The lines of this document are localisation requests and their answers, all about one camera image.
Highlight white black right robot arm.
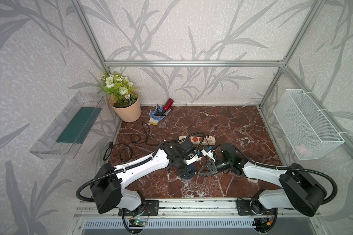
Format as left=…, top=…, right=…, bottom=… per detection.
left=197, top=143, right=338, bottom=217

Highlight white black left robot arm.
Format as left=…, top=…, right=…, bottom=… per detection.
left=76, top=136, right=212, bottom=215

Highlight beige red power strip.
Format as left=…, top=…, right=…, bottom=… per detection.
left=188, top=136, right=216, bottom=146

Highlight white blue dotted glove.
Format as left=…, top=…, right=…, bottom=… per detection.
left=149, top=105, right=171, bottom=125

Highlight beige ribbed flower pot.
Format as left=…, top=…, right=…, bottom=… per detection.
left=109, top=97, right=141, bottom=122

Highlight pink item in basket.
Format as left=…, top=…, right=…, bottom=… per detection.
left=295, top=145, right=310, bottom=156

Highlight green white artificial flowers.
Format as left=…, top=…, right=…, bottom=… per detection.
left=100, top=71, right=138, bottom=108

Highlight green mat in shelf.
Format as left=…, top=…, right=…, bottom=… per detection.
left=56, top=107, right=102, bottom=144

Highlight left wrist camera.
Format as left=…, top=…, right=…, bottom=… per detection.
left=186, top=151, right=203, bottom=165

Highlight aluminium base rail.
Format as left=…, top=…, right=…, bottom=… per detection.
left=67, top=198, right=329, bottom=235

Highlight thick black power cord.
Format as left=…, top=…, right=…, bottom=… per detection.
left=102, top=120, right=180, bottom=163

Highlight white wire mesh basket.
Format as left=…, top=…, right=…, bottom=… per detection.
left=273, top=89, right=345, bottom=160

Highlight clear plastic wall shelf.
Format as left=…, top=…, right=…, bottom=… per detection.
left=29, top=92, right=106, bottom=160

